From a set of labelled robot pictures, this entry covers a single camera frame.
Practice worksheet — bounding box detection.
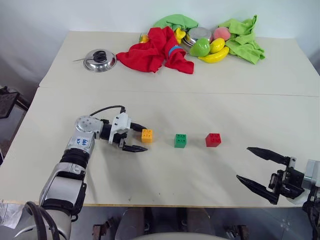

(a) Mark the steel bowl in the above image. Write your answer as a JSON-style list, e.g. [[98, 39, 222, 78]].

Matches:
[[180, 34, 201, 48], [186, 26, 215, 44]]

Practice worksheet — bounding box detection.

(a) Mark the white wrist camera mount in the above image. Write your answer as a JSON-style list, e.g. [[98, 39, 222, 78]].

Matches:
[[109, 112, 133, 144], [291, 158, 320, 207]]

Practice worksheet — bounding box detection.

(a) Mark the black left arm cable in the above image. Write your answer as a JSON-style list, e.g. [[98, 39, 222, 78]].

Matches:
[[89, 105, 126, 117]]

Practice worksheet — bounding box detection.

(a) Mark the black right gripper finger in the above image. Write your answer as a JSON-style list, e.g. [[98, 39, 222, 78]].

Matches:
[[235, 174, 280, 206], [246, 146, 287, 166]]

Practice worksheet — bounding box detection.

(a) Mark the yellow toy banana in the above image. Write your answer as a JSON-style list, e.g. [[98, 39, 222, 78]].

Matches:
[[197, 46, 230, 64]]

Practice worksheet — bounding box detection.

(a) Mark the pink toy peach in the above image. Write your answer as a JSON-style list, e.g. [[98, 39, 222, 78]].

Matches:
[[212, 27, 232, 42]]

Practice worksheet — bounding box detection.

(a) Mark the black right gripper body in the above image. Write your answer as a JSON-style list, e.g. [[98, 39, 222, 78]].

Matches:
[[268, 156, 307, 201]]

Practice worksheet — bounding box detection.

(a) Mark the small yellow toy fruit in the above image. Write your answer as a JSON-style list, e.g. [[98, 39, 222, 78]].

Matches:
[[174, 27, 188, 44]]

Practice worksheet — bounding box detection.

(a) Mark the yellow toy brick cube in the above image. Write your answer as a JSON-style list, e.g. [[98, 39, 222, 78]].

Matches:
[[141, 128, 154, 144]]

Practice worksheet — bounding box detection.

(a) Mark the thick black body cable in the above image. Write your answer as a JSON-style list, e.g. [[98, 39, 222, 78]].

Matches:
[[24, 200, 61, 240]]

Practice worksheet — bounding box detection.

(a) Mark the red cloth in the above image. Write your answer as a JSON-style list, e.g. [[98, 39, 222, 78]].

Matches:
[[115, 26, 195, 75]]

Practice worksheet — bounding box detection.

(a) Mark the dark rounded shape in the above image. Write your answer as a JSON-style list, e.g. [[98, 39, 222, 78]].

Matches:
[[184, 207, 211, 235], [120, 207, 147, 236]]

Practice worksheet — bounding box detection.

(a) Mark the green toy brick cube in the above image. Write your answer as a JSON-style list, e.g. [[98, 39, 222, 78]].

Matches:
[[173, 133, 188, 149]]

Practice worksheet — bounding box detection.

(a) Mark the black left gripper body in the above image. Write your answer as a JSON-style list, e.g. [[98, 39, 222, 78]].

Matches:
[[108, 121, 135, 151]]

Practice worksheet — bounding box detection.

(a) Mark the steel pot lid black knob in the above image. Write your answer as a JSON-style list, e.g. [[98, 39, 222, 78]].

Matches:
[[82, 48, 117, 73]]

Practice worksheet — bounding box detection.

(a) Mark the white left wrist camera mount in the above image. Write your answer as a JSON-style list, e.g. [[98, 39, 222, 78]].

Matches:
[[109, 112, 133, 144]]

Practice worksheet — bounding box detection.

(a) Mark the crumpled clear plastic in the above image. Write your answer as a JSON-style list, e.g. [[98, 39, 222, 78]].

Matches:
[[0, 199, 26, 229]]

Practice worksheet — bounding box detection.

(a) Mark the red toy brick cube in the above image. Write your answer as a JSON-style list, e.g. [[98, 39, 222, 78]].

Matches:
[[205, 133, 223, 148]]

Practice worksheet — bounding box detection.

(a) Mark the green cloth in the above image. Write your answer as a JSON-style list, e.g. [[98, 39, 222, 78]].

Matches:
[[216, 14, 266, 66], [152, 14, 200, 33]]

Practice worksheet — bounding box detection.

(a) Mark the black tray stand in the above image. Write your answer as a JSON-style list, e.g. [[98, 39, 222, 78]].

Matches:
[[0, 85, 29, 120]]

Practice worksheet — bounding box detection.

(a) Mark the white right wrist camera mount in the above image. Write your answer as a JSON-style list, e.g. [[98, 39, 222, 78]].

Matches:
[[291, 158, 320, 207]]

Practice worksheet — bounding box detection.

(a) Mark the green toy pear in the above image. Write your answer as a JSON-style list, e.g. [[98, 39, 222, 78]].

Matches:
[[189, 37, 212, 57]]

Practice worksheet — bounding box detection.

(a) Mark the yellow toy lemon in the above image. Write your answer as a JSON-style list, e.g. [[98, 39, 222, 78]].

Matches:
[[209, 37, 227, 54]]

